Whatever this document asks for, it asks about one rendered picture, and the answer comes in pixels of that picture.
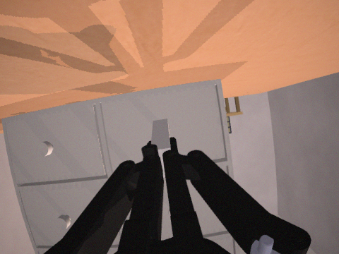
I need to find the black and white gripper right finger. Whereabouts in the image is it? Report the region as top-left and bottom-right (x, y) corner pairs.
(160, 119), (311, 254)

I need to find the white chest of drawers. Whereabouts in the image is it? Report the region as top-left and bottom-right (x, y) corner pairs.
(1, 79), (234, 254)

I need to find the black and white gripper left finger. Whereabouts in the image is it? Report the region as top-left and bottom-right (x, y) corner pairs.
(44, 120), (165, 254)

